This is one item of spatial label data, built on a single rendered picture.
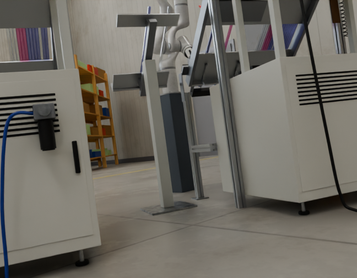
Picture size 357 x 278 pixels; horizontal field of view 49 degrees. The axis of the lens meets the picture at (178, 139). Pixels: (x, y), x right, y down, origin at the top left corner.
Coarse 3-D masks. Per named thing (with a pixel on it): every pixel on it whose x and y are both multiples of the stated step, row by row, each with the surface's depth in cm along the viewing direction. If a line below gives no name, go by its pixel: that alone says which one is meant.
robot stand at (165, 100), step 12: (168, 96) 273; (180, 96) 279; (168, 108) 274; (180, 108) 278; (168, 120) 276; (180, 120) 276; (168, 132) 277; (180, 132) 275; (168, 144) 278; (180, 144) 274; (168, 156) 280; (180, 156) 273; (180, 168) 272; (180, 180) 272; (192, 180) 278; (180, 192) 273
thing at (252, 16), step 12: (228, 0) 206; (252, 0) 211; (264, 0) 214; (288, 0) 219; (228, 12) 207; (252, 12) 212; (264, 12) 220; (288, 12) 226; (300, 12) 229; (228, 24) 217; (252, 24) 223
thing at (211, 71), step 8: (200, 56) 227; (208, 56) 229; (232, 56) 235; (248, 56) 239; (256, 56) 242; (264, 56) 244; (272, 56) 246; (200, 64) 231; (208, 64) 233; (216, 64) 235; (232, 64) 240; (256, 64) 246; (200, 72) 235; (208, 72) 238; (216, 72) 240; (232, 72) 244
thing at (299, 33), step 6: (312, 0) 224; (318, 0) 222; (312, 6) 224; (306, 12) 230; (312, 12) 226; (306, 18) 230; (300, 24) 236; (300, 30) 237; (294, 36) 243; (300, 36) 237; (294, 42) 243; (300, 42) 240; (294, 48) 244; (294, 54) 246
